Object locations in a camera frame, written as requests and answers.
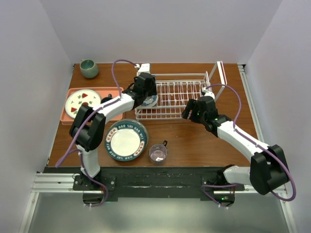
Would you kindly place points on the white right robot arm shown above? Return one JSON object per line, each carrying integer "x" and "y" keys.
{"x": 268, "y": 168}

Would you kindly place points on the blue floral ceramic bowl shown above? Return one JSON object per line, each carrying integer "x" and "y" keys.
{"x": 150, "y": 101}

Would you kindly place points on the dark blue small mug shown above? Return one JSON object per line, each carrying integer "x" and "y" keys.
{"x": 107, "y": 98}

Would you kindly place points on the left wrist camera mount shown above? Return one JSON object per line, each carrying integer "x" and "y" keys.
{"x": 142, "y": 68}

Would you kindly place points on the green ceramic cup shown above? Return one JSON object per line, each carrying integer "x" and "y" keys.
{"x": 89, "y": 68}

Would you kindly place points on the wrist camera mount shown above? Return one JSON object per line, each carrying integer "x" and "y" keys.
{"x": 205, "y": 92}
{"x": 142, "y": 68}

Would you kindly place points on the white wire dish rack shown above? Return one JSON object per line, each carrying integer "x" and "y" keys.
{"x": 175, "y": 89}

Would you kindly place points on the salmon pink tray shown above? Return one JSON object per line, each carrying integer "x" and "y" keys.
{"x": 102, "y": 91}

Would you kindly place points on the green rimmed white plate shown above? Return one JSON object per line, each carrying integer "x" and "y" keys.
{"x": 126, "y": 140}

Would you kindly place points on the watermelon pattern white plate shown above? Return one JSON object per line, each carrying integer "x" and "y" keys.
{"x": 81, "y": 97}

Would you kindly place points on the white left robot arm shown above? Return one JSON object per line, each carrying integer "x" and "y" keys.
{"x": 87, "y": 129}

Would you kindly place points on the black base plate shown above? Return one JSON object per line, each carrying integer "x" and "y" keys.
{"x": 149, "y": 182}

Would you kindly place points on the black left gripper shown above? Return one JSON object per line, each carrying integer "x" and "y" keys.
{"x": 152, "y": 91}

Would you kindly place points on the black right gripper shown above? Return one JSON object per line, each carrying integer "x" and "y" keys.
{"x": 186, "y": 112}

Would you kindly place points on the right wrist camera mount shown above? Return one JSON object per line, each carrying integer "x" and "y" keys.
{"x": 205, "y": 92}

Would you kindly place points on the purple mug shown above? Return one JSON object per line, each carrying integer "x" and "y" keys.
{"x": 158, "y": 153}

